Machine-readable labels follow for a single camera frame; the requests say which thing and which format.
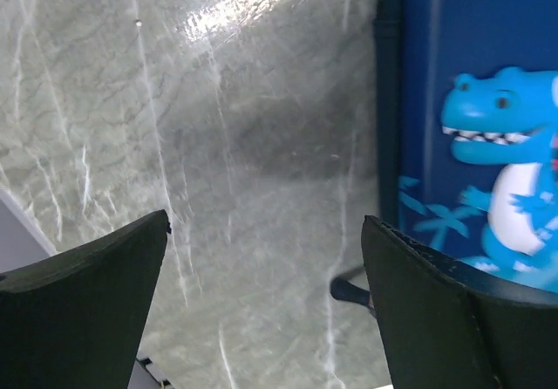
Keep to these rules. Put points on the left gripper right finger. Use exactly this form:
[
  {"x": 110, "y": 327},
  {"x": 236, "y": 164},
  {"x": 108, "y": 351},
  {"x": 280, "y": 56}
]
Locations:
[{"x": 445, "y": 324}]

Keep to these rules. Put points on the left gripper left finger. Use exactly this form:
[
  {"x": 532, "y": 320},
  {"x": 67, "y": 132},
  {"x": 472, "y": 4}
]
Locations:
[{"x": 75, "y": 320}]

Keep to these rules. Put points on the blue dinosaur pencil case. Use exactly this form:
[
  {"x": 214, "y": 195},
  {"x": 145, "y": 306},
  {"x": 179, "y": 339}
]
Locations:
[{"x": 467, "y": 130}]

